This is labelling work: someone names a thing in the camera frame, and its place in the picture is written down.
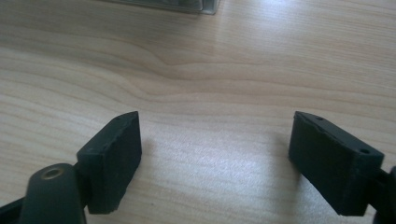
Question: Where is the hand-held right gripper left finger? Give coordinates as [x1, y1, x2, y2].
[76, 110, 143, 216]

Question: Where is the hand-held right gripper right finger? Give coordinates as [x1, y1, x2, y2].
[288, 110, 386, 217]

